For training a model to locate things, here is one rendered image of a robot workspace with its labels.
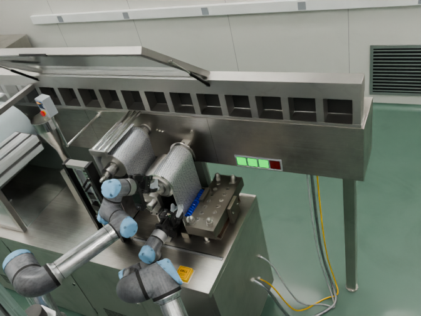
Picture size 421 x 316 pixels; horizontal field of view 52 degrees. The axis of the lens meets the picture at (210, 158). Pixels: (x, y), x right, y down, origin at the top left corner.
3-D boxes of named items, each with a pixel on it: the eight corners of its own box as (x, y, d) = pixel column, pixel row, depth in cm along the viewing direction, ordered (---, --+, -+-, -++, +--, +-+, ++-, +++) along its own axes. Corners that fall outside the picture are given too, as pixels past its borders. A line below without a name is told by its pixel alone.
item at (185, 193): (181, 219, 221) (172, 193, 210) (201, 188, 237) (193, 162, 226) (183, 219, 221) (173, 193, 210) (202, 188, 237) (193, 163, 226)
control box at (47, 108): (40, 117, 215) (31, 100, 209) (51, 110, 218) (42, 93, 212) (48, 120, 211) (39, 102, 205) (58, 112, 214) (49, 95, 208)
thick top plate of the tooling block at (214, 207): (187, 233, 220) (185, 225, 216) (218, 181, 246) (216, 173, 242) (215, 239, 213) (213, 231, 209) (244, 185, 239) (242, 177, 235)
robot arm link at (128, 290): (118, 316, 156) (125, 289, 204) (146, 303, 158) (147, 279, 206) (106, 286, 156) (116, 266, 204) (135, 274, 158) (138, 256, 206)
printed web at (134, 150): (129, 222, 245) (96, 153, 215) (150, 194, 261) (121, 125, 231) (188, 234, 228) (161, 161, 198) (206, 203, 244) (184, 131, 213)
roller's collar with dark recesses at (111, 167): (104, 178, 215) (99, 168, 212) (111, 170, 219) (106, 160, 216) (114, 179, 213) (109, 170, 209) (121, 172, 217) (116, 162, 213)
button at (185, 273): (175, 279, 207) (173, 276, 206) (181, 268, 212) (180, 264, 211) (187, 283, 204) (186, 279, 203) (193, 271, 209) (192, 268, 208)
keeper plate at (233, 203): (230, 223, 227) (226, 209, 220) (237, 209, 234) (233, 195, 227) (234, 224, 226) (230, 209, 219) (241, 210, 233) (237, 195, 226)
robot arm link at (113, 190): (96, 195, 176) (103, 176, 175) (114, 193, 186) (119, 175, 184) (110, 203, 173) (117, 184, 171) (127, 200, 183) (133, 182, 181)
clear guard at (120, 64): (-42, 53, 203) (-42, 52, 203) (42, 71, 248) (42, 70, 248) (139, 52, 156) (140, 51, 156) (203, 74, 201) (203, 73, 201)
